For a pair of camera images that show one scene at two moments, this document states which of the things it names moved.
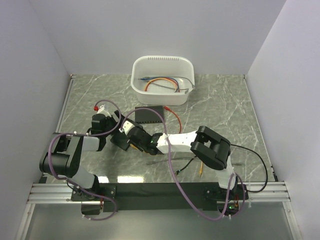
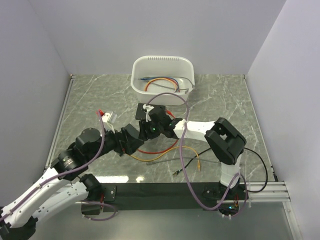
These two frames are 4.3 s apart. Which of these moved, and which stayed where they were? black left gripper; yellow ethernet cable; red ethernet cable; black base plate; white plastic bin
Moved: red ethernet cable; yellow ethernet cable; black left gripper
Stayed: black base plate; white plastic bin
